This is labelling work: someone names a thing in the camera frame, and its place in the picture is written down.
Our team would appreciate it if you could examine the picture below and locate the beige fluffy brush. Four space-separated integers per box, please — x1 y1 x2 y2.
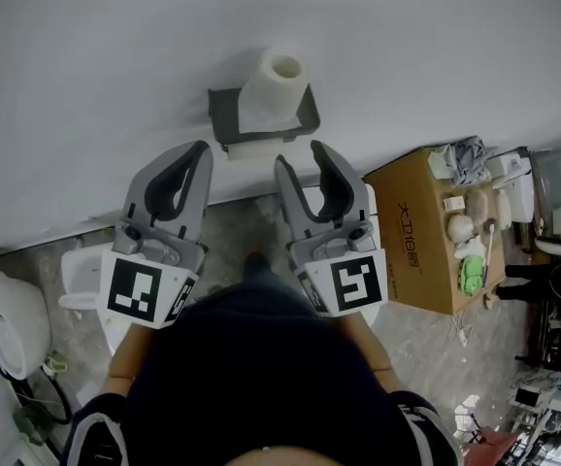
466 188 491 228

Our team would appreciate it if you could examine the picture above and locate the white toilet paper roll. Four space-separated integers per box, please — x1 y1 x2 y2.
237 46 311 131

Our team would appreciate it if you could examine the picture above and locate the person's left forearm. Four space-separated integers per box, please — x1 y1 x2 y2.
106 325 161 400

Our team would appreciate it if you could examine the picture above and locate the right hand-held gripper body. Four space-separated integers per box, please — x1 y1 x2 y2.
286 219 390 317

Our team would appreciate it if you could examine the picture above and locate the person's dark shirt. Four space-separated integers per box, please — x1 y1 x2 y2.
70 279 464 466

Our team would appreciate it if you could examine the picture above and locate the white rounded appliance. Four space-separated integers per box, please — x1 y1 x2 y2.
0 270 51 379

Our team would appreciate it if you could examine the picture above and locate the white ceramic toilet tank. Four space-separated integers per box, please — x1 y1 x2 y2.
485 150 538 226

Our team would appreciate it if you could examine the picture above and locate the red plastic stool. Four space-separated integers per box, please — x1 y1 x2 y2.
468 428 522 466

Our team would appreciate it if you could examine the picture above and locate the person's right forearm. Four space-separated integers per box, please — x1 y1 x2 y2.
336 306 411 400

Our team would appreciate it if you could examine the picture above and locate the white long-handled brush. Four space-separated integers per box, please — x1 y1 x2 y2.
478 220 499 289

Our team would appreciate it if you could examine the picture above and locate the green cloth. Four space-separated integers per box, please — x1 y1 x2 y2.
459 254 486 293

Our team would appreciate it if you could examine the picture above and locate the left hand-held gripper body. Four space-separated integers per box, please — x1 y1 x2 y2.
99 216 210 331

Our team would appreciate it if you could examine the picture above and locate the grey crumpled cloth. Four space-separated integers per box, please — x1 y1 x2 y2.
427 135 498 186

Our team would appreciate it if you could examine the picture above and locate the grey wall-mounted paper holder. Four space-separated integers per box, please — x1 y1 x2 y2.
207 83 322 155

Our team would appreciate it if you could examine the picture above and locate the white cable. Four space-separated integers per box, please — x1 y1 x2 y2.
448 307 477 348

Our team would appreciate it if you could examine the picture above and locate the black hose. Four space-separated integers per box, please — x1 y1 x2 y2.
7 365 74 427

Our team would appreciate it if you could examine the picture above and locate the green plug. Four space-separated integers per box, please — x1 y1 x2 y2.
41 350 69 374

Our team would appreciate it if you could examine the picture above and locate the brown cardboard box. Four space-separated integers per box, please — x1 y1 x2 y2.
363 147 508 316

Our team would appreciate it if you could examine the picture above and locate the person's dark shoe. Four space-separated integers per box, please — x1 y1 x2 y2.
242 251 277 285

